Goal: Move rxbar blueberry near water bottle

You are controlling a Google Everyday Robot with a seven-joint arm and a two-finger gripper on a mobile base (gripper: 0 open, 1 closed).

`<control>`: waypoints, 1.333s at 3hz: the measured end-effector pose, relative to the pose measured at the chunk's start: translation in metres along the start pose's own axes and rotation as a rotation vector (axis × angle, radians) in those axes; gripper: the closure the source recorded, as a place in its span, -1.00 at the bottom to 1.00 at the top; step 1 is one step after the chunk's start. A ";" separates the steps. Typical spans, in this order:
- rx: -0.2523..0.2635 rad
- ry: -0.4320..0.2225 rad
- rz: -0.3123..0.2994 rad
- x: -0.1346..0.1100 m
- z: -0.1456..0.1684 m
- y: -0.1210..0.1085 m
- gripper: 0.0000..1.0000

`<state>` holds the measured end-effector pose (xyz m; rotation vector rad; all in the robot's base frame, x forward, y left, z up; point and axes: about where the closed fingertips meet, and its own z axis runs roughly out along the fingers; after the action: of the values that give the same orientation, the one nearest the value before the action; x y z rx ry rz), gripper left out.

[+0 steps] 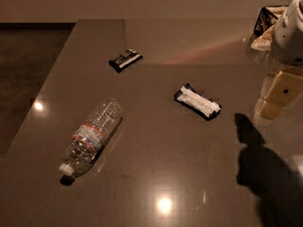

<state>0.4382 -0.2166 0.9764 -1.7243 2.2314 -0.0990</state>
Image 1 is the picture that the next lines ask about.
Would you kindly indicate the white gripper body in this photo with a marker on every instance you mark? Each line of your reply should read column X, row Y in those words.
column 289, row 38

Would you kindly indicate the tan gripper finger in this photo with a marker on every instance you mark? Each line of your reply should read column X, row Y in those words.
column 278, row 91
column 264, row 41

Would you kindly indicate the blue white rxbar wrapper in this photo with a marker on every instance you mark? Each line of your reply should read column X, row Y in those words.
column 200, row 104

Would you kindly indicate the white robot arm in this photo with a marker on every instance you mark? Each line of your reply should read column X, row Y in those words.
column 267, row 57

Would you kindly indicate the clear plastic water bottle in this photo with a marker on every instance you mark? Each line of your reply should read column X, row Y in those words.
column 91, row 137

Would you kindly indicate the black snack bar wrapper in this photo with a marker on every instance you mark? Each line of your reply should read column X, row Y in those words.
column 124, row 60

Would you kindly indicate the black wire basket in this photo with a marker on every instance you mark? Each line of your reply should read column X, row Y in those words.
column 267, row 17

